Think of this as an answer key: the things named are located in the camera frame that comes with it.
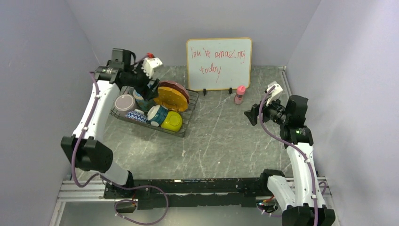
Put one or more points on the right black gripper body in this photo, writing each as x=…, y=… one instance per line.
x=274, y=112

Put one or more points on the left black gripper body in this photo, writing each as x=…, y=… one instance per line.
x=137, y=78

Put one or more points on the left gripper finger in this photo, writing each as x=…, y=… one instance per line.
x=145, y=92
x=153, y=86

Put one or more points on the yellow polka dot plate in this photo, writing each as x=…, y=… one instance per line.
x=171, y=99

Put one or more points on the teal white dotted bowl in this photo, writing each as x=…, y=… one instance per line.
x=156, y=115

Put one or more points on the pink polka dot plate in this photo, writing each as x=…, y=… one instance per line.
x=177, y=86

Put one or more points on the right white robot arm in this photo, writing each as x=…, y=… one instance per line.
x=304, y=205

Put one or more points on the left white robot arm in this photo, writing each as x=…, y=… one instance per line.
x=84, y=148

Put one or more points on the blue butterfly mug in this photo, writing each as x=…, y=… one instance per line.
x=144, y=105

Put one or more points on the grey lilac mug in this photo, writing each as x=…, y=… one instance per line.
x=125, y=103

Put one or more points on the small pink bottle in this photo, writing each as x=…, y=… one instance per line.
x=240, y=91

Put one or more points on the yellow-green bowl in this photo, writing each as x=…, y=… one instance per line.
x=173, y=121

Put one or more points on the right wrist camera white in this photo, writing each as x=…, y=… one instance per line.
x=275, y=93

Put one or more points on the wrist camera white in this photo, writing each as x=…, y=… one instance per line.
x=150, y=65
x=275, y=93

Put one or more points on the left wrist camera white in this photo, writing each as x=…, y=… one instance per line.
x=150, y=65

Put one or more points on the grey wire dish rack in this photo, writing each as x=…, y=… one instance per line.
x=186, y=116

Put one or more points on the whiteboard with yellow frame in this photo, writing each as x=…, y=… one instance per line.
x=219, y=63

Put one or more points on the black base frame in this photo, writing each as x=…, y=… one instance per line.
x=204, y=192

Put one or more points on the aluminium rail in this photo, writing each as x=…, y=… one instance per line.
x=93, y=192

